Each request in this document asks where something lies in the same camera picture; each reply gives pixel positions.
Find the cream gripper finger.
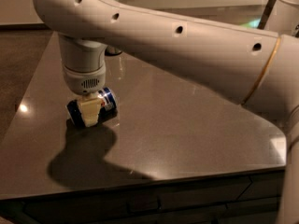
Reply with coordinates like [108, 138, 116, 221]
[78, 93, 102, 127]

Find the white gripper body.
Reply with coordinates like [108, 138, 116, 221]
[63, 65, 106, 95]

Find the blue pepsi can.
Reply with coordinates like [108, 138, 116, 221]
[66, 87, 117, 127]

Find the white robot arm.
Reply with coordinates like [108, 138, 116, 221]
[33, 0, 299, 224]

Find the green soda can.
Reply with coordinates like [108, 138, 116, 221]
[105, 46, 122, 56]

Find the dark drawer front left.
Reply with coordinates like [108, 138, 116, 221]
[22, 175, 252, 224]

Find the dark drawer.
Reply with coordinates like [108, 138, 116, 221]
[22, 175, 252, 224]
[238, 171, 284, 201]

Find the dark drawer front right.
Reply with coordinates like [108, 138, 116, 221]
[238, 171, 284, 201]

